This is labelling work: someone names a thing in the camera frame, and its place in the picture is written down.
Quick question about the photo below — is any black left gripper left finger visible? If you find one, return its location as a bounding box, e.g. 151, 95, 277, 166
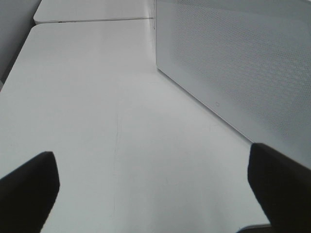
0, 151, 60, 233

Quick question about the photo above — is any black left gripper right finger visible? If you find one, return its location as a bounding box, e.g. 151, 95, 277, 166
247, 143, 311, 233

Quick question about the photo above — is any white microwave door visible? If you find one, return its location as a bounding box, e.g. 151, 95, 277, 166
155, 0, 311, 167

